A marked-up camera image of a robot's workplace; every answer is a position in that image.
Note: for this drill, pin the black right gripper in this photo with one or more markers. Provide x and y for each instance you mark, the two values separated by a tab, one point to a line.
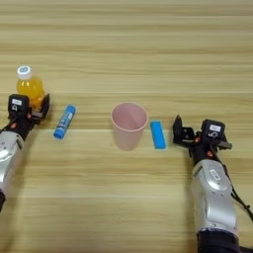
201	150

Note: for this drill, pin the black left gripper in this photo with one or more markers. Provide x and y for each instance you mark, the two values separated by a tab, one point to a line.
23	124

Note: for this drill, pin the small white black square device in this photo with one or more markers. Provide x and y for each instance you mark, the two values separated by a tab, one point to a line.
188	134

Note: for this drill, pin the blue rectangular eraser block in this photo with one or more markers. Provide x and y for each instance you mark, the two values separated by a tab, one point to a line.
158	135

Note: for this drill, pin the orange juice bottle white cap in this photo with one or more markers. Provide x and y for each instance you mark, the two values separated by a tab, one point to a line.
30	87

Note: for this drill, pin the blue glue stick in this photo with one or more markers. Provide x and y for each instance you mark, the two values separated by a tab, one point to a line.
64	122

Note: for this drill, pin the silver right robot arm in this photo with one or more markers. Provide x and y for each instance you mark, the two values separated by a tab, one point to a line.
214	197

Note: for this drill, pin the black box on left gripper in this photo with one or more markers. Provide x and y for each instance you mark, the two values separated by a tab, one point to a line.
18	106

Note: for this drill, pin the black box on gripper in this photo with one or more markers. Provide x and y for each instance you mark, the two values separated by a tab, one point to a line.
18	106
213	130

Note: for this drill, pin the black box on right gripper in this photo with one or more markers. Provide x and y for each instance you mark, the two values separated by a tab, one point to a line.
213	130

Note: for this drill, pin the pink plastic cup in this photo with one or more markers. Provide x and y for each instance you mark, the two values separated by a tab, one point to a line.
129	126

